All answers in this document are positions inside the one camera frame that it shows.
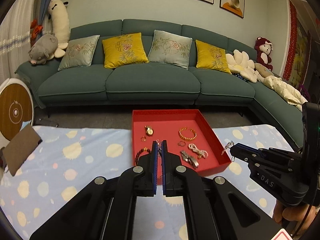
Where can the blue planet print blanket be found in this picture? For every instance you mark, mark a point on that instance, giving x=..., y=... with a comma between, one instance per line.
x=75, y=160

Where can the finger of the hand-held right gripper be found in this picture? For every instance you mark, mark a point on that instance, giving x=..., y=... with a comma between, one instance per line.
x=267, y=152
x=247, y=156

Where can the gold hoop earring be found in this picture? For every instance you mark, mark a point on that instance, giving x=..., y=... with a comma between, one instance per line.
x=143, y=141
x=181, y=146

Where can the grey plush pig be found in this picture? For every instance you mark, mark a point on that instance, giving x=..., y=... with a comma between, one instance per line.
x=43, y=47

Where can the cream puffy quilt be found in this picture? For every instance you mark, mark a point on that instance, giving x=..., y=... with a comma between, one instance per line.
x=282, y=90

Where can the long white plush animal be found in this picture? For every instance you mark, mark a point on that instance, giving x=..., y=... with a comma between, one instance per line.
x=60, y=22

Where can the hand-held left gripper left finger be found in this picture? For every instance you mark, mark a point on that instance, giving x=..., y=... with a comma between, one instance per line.
x=155, y=160

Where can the silver drop earring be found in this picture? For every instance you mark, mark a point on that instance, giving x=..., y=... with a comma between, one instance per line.
x=159, y=143
x=228, y=145

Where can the silver wrist watch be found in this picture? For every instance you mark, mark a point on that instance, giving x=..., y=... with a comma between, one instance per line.
x=191, y=160

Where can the person's right hand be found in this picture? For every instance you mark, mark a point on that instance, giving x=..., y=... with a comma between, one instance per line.
x=287, y=217

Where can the white flower cushion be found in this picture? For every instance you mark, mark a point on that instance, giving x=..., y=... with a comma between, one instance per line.
x=240, y=62

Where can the dark green sofa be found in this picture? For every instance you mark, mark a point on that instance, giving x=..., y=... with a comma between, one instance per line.
x=150, y=82

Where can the grey-green embroidered pillow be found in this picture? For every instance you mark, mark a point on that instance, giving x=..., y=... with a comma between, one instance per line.
x=170, y=47
x=80, y=52

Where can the gold wrist watch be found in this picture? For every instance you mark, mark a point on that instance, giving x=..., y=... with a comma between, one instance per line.
x=150, y=131

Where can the white sheer curtain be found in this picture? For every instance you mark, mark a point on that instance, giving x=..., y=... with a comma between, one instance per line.
x=17, y=42

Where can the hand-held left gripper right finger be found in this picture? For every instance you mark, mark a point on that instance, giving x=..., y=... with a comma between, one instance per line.
x=164, y=165

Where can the red curtain bow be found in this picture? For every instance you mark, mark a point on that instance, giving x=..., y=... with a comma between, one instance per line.
x=35, y=30

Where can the round white wooden-face appliance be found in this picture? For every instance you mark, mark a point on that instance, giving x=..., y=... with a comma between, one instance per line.
x=15, y=100

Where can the red jewelry box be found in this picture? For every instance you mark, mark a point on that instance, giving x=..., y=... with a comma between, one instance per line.
x=170, y=130

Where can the red monkey plush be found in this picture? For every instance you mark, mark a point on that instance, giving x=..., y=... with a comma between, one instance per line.
x=263, y=52

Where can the red floral wall hanging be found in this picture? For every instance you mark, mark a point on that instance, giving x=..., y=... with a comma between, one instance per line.
x=297, y=55

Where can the purple flowers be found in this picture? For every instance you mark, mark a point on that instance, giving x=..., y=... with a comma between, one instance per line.
x=304, y=92

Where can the beige small cushion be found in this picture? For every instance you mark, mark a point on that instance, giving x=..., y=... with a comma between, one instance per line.
x=265, y=71

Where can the yellow embroidered pillow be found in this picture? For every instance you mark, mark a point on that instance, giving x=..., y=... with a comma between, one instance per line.
x=212, y=56
x=125, y=50

